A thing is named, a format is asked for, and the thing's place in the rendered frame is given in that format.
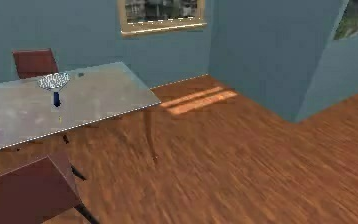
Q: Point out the dark blue bottle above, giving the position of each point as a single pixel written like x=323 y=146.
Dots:
x=56 y=99

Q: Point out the grey top wooden table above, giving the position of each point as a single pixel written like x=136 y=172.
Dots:
x=97 y=96

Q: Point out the dark red chair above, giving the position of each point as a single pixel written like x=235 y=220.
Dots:
x=35 y=62
x=30 y=190

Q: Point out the small yellow object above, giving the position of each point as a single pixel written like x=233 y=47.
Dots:
x=60 y=119

